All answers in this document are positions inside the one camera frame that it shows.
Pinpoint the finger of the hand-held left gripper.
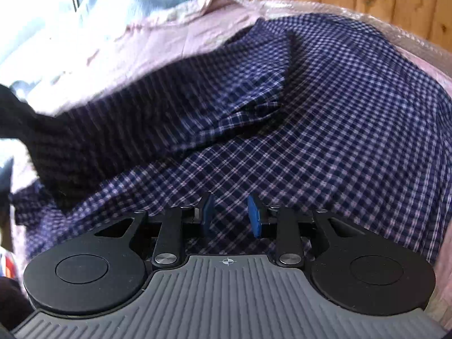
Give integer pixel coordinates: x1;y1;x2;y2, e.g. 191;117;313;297
0;83;36;140

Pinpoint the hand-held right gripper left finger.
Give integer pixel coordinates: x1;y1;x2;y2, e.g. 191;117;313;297
95;192;216;269

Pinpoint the pink bear print blanket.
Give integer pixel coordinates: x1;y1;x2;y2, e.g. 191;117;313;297
0;0;452;329

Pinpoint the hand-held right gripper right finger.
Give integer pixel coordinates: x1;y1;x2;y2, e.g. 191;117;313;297
247;195;366;268

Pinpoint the blue checkered shirt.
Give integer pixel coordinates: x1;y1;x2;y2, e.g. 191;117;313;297
9;12;452;265

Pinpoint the dark cloth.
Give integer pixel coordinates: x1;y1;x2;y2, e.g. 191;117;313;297
0;277;34;331

